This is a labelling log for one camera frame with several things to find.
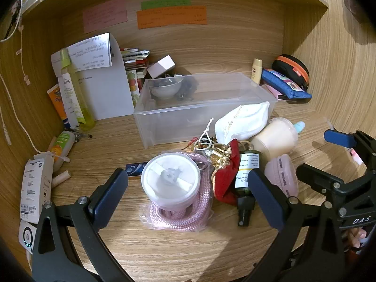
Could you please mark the person's right hand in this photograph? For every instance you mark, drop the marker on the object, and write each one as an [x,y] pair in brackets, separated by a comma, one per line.
[356,236]

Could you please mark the small white roll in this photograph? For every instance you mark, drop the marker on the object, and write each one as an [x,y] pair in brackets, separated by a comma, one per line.
[60,177]

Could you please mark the dark key bundle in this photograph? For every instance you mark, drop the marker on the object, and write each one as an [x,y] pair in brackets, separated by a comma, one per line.
[185,90]

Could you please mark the stack of cards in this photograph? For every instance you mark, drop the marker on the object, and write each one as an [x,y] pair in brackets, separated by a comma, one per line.
[135,60]

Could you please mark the white cloth pouch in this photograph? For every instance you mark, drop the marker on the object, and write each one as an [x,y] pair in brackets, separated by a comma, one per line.
[241,120]

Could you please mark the yellow-green spray bottle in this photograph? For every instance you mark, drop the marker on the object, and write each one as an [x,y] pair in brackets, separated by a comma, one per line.
[77,100]

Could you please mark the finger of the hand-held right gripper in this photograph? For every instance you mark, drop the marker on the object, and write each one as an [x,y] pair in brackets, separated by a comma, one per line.
[337,137]
[320,182]

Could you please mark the orange sunscreen tube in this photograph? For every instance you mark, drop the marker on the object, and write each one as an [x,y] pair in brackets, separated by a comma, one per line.
[55,100]

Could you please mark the pink flat case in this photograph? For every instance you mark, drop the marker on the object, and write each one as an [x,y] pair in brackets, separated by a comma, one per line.
[271,91]

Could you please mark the wooden desktop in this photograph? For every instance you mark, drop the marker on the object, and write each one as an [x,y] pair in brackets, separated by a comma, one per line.
[117,141]

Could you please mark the white HP packet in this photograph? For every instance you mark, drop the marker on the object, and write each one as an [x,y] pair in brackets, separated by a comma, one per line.
[33,188]

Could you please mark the clear plastic storage box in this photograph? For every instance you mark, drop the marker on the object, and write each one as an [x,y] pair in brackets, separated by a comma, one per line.
[202,108]

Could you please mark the pink round case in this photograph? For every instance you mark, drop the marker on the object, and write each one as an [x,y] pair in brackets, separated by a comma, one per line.
[282,177]

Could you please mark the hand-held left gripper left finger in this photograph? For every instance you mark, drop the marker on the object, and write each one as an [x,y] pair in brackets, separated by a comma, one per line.
[109,194]

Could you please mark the black orange round case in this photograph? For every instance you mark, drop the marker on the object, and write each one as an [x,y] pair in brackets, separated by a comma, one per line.
[293,66]

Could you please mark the gold foil ornament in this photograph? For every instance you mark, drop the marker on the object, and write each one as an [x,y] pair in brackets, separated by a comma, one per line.
[218,156]

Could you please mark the white tube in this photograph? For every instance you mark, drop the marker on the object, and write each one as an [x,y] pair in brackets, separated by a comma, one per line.
[67,94]

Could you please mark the small cream bottle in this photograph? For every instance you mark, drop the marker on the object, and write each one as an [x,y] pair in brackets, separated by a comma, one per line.
[257,70]

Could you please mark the pink sticky note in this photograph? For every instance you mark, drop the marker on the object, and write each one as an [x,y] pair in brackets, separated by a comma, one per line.
[104,16]

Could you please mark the light blue cap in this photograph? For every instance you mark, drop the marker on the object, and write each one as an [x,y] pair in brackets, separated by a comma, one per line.
[299,127]

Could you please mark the orange sticky note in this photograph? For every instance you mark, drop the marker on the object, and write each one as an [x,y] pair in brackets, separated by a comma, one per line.
[171,16]

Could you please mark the green orange small bottle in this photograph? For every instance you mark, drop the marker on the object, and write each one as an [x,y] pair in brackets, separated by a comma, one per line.
[61,144]

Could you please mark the white round lidded container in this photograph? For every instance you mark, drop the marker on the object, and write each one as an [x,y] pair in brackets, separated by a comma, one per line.
[170,179]

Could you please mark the white standing paper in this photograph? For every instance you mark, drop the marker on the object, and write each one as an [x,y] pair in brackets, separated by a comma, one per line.
[105,88]

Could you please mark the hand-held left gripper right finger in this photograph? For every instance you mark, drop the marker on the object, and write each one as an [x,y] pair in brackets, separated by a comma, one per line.
[261,195]

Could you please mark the blue pencil pouch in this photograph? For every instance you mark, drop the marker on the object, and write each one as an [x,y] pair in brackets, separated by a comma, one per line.
[286,85]

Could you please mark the red velvet pouch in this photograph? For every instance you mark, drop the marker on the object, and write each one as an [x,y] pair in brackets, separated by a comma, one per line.
[227,179]

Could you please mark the green sticky note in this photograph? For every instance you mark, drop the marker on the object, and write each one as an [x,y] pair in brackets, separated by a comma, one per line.
[166,3]

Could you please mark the blue tube box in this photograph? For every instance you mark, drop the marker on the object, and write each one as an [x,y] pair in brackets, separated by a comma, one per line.
[136,169]

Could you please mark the fruit print card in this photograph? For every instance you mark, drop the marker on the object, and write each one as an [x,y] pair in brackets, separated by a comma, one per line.
[133,86]

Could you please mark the dark green spray bottle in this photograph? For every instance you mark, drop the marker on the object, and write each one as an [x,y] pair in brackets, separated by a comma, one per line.
[246,182]

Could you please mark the small white box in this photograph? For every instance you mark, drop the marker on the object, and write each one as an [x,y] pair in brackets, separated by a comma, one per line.
[161,66]

